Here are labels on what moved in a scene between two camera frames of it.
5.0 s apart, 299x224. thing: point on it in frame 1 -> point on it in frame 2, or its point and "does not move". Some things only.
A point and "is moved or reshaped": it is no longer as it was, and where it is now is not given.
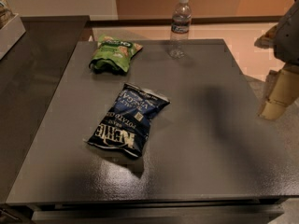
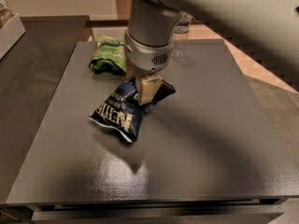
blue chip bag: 123,124 is moved or reshaped
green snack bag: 113,56 does not move
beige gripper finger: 281,90 -> 149,87
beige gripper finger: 268,39 -> 131,74
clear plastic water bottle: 180,26 does not move
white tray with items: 11,27 does not move
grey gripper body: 288,36 -> 146,57
